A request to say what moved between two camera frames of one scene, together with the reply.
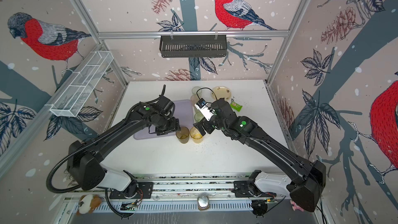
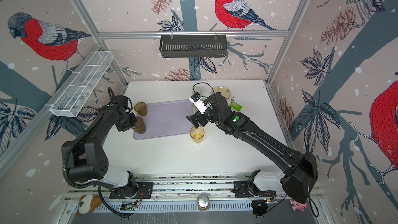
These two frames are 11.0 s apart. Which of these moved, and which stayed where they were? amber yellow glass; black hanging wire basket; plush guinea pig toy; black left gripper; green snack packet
Moved: black left gripper
Stayed: amber yellow glass; green snack packet; black hanging wire basket; plush guinea pig toy
